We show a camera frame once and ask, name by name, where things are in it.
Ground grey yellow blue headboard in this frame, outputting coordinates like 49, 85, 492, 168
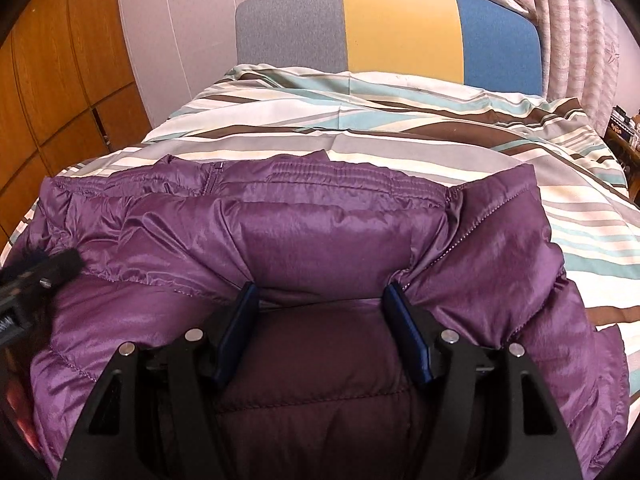
235, 0, 542, 94

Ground pink red clothing pile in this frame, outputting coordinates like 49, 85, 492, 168
1, 349, 40, 455

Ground brown wooden wardrobe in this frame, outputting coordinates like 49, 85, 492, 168
1, 0, 151, 244

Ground wooden bedside desk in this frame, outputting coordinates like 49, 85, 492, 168
604, 106, 639, 205

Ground striped bed duvet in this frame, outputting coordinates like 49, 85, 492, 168
11, 65, 639, 414

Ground purple puffer jacket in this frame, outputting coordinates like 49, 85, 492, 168
10, 153, 629, 479

